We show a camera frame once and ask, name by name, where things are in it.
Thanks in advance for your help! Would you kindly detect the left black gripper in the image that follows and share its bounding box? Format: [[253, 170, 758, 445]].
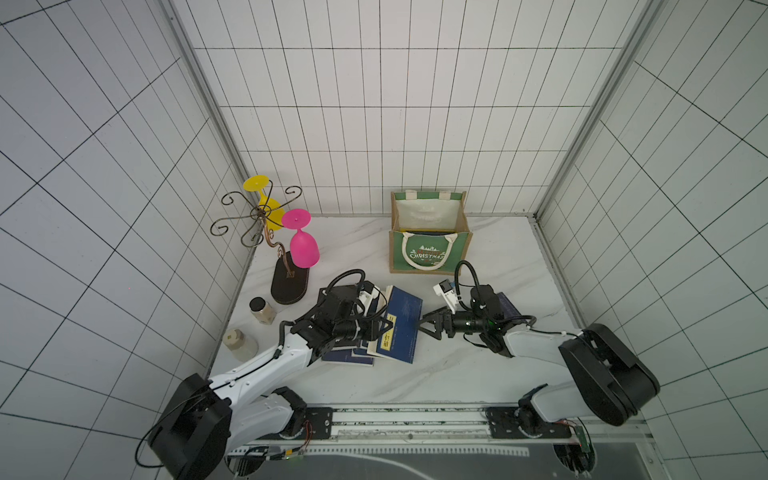
[[335, 312, 393, 341]]

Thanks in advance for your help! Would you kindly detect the blue book yellow label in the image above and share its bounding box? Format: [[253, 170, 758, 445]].
[[352, 339, 378, 358], [367, 285, 423, 364]]

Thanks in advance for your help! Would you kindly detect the green jute canvas bag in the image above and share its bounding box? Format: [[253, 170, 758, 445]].
[[389, 190, 473, 275]]

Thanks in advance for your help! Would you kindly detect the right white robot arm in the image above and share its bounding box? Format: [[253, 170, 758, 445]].
[[419, 280, 661, 439]]

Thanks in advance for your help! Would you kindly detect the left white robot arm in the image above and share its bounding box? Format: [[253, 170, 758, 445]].
[[140, 281, 393, 479]]

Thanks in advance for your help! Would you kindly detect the dark navy thin book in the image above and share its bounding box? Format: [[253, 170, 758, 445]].
[[497, 292, 521, 318]]

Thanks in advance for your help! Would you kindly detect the metal scroll glass rack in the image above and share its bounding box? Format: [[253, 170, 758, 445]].
[[210, 185, 310, 305]]

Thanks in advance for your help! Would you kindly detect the pink plastic wine glass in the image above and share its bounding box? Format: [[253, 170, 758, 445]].
[[282, 209, 320, 269]]

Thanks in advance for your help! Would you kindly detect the small jar black lid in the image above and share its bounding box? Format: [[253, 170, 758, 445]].
[[249, 297, 276, 325]]

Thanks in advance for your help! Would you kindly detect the white jar white lid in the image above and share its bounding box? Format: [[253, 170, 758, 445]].
[[223, 328, 259, 363]]

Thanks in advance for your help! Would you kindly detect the yellow plastic wine glass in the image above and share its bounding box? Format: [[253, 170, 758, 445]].
[[243, 175, 285, 231]]

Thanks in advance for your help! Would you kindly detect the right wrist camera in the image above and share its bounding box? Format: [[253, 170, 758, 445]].
[[433, 280, 460, 314]]

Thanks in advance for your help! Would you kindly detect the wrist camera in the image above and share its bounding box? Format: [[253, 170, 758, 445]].
[[356, 280, 385, 317], [433, 280, 460, 314]]

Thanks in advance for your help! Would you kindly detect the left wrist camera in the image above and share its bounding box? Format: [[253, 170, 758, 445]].
[[356, 280, 385, 317]]

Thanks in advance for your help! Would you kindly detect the aluminium mounting rail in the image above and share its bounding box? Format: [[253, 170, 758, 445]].
[[227, 401, 655, 448]]

